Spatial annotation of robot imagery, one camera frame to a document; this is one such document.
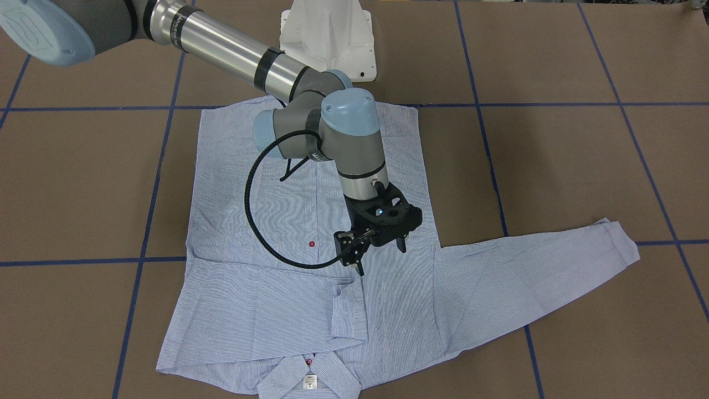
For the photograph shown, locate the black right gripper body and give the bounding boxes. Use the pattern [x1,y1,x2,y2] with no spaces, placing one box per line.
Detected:
[333,182,423,265]

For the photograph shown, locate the blue striped button shirt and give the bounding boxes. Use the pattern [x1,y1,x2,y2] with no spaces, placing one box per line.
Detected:
[157,98,640,398]

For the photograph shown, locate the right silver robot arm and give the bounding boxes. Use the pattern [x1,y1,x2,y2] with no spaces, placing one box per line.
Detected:
[1,1,423,275]

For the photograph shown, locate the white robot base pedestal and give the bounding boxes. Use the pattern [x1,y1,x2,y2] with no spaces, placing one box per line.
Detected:
[279,1,378,83]

